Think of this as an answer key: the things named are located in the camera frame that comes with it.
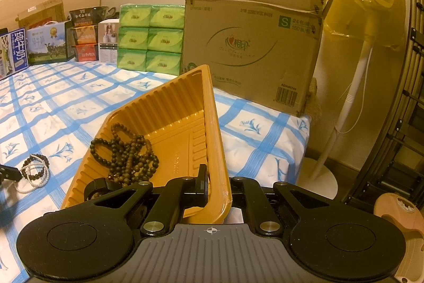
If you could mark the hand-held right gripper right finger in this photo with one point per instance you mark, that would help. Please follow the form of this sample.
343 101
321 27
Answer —
240 187

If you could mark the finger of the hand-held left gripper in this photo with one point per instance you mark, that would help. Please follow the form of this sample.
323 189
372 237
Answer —
10 173

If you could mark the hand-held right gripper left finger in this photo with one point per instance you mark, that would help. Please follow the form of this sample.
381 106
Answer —
202 183

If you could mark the yellow plastic tray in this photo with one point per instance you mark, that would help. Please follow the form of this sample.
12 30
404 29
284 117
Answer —
165 130

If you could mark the blue checked bedsheet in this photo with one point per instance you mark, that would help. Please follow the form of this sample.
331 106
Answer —
261 150

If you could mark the large cardboard box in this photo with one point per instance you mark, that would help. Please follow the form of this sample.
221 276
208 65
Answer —
245 70

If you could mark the blue milk carton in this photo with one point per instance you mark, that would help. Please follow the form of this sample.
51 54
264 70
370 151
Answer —
16 54

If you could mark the milk carton with cows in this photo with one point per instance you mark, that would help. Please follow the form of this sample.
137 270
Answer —
46 44

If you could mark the red noodle box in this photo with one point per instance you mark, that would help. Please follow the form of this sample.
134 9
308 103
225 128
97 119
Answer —
85 52

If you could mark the stack of green tissue packs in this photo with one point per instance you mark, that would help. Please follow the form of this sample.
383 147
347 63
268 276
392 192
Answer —
149 37

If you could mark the white product box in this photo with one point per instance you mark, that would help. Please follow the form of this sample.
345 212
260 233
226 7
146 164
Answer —
107 41

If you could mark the brown cardboard box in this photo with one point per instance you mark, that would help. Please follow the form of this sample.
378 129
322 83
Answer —
41 9

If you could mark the fan under yellow bag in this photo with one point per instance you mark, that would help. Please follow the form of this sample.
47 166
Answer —
407 70

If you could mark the yellow plastic bag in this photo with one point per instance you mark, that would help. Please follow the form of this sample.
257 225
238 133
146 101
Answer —
361 11

